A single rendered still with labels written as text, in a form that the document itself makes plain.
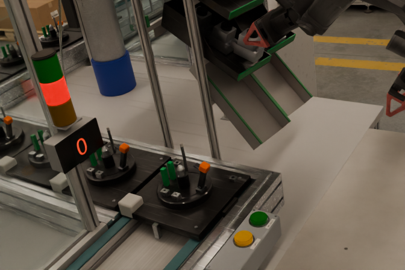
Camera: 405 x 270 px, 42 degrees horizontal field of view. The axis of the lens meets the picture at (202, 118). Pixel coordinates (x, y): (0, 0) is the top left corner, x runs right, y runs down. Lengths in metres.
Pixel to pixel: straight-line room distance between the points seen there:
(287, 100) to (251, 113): 0.16
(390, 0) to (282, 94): 0.88
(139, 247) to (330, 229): 0.46
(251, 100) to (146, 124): 0.55
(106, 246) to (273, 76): 0.70
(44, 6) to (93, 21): 3.93
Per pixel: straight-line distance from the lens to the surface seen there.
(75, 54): 2.57
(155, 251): 1.27
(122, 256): 1.29
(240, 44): 1.33
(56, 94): 1.10
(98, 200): 1.39
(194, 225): 1.23
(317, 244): 1.30
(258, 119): 1.46
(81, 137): 1.15
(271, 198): 1.34
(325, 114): 1.81
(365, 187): 1.47
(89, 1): 2.07
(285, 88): 1.60
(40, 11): 5.97
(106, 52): 2.12
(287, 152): 1.62
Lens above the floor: 1.75
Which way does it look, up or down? 28 degrees down
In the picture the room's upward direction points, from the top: 11 degrees counter-clockwise
